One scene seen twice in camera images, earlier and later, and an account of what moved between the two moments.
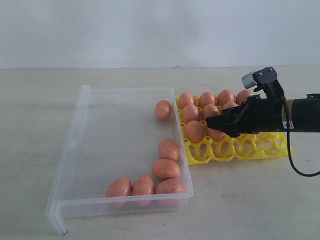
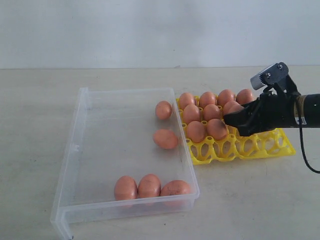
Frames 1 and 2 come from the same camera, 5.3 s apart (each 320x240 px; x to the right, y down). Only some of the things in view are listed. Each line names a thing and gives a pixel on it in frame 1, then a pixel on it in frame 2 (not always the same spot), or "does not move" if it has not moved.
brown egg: [229, 104] does not move
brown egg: [185, 99] does not move
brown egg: [165, 169] to [166, 139]
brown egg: [225, 96] does not move
